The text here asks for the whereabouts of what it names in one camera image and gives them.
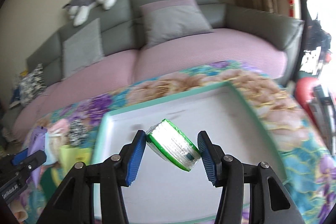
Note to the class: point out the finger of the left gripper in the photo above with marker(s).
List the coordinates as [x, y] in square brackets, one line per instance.
[19, 157]

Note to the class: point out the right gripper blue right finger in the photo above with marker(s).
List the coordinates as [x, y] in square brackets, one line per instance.
[209, 157]

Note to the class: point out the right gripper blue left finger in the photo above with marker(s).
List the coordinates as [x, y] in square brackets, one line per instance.
[134, 156]

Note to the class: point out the purple wipes packet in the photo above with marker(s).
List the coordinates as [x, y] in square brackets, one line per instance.
[37, 142]

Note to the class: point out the green tissue pack front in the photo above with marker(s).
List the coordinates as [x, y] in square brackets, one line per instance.
[172, 145]

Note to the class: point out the green tissue pack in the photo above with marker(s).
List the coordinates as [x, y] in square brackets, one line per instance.
[172, 145]
[83, 155]

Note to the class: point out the light green cloth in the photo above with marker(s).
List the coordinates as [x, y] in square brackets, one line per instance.
[67, 156]

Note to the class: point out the blue face mask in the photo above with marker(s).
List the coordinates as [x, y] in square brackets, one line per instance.
[52, 144]

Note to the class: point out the pink white zigzag towel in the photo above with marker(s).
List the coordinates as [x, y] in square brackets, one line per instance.
[60, 128]

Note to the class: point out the person's hand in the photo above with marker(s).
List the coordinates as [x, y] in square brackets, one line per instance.
[18, 211]

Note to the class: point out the teal white shallow tray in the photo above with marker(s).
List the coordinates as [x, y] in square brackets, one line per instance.
[171, 185]

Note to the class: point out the floral blanket table cover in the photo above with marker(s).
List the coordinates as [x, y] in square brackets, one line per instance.
[309, 167]

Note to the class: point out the leopard print scrunchie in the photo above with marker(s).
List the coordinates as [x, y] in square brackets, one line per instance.
[78, 133]

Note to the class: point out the black white patterned cushion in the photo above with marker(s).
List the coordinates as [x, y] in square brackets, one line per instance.
[32, 86]

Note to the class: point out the red plastic stool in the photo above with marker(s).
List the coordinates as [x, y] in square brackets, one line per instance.
[304, 94]

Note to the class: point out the grey cushion left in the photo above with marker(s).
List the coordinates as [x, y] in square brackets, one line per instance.
[82, 49]

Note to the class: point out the grey sofa with pink cover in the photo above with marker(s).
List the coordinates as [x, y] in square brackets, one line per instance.
[142, 39]

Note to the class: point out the grey purple cushion right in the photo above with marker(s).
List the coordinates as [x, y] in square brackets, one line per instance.
[172, 19]

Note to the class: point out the husky plush toy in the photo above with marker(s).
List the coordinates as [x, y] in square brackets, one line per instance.
[78, 10]

